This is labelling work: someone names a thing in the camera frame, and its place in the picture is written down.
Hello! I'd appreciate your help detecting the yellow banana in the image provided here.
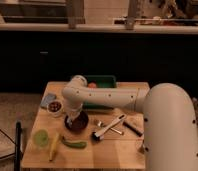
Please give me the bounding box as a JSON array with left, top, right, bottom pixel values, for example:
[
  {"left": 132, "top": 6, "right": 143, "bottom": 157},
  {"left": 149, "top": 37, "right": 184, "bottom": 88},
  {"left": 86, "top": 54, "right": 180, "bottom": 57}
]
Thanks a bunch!
[{"left": 49, "top": 133, "right": 60, "bottom": 161}]

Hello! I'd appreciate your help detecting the black pole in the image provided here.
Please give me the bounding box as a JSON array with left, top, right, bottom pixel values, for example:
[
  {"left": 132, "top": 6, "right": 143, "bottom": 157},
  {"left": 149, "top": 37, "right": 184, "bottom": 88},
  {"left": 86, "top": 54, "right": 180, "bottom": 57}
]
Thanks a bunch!
[{"left": 14, "top": 122, "right": 22, "bottom": 171}]

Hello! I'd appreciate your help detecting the orange fruit in tray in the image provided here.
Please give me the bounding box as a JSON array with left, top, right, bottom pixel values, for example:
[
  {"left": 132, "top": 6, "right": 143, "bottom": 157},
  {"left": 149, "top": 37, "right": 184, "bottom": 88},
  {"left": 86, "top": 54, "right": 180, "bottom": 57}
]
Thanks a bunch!
[{"left": 88, "top": 82, "right": 97, "bottom": 88}]

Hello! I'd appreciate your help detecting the white handled brush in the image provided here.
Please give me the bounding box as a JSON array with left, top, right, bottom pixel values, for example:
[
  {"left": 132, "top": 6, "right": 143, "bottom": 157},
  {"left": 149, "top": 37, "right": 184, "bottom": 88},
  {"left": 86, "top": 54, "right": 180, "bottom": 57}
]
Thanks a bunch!
[{"left": 92, "top": 114, "right": 126, "bottom": 141}]

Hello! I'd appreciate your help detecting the blue sponge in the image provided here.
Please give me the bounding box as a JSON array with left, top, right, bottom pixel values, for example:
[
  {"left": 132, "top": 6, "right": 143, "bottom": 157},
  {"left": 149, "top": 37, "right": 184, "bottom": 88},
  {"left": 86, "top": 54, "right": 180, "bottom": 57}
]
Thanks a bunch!
[{"left": 40, "top": 93, "right": 56, "bottom": 109}]

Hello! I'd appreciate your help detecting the metal cup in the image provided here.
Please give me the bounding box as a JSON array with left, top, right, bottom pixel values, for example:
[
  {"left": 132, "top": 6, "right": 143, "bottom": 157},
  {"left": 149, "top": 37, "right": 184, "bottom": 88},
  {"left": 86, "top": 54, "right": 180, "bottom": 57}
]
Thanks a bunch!
[{"left": 138, "top": 143, "right": 144, "bottom": 154}]

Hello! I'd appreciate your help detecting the purple bowl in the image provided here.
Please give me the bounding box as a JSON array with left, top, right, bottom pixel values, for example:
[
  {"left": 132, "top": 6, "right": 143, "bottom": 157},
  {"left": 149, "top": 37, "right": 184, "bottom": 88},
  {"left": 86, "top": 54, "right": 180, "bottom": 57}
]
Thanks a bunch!
[{"left": 64, "top": 111, "right": 89, "bottom": 133}]

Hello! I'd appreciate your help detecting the green cucumber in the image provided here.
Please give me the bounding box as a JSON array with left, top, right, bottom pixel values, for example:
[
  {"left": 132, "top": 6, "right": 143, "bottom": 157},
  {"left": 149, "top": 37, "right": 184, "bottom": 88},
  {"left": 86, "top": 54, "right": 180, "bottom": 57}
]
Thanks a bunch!
[{"left": 61, "top": 137, "right": 87, "bottom": 149}]

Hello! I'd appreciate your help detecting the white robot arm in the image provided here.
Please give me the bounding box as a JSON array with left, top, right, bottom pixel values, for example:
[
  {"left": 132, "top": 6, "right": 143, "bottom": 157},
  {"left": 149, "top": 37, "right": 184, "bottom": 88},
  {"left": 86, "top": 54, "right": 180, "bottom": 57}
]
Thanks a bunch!
[{"left": 62, "top": 75, "right": 198, "bottom": 171}]

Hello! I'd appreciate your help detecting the green tray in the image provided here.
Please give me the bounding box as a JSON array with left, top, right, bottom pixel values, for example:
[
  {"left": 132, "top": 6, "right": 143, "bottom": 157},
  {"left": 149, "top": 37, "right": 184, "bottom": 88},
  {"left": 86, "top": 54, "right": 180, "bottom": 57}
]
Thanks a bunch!
[{"left": 83, "top": 75, "right": 117, "bottom": 109}]

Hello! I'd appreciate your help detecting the white bowl with nuts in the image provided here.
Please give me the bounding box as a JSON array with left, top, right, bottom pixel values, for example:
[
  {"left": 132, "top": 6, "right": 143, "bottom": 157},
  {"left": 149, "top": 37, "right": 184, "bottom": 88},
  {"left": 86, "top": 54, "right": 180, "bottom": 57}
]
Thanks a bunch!
[{"left": 47, "top": 101, "right": 62, "bottom": 117}]

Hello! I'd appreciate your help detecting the green round lid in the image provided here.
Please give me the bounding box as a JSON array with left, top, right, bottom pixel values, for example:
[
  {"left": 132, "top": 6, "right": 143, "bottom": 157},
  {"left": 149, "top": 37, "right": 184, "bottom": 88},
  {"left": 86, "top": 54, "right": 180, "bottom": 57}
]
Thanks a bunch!
[{"left": 33, "top": 130, "right": 49, "bottom": 147}]

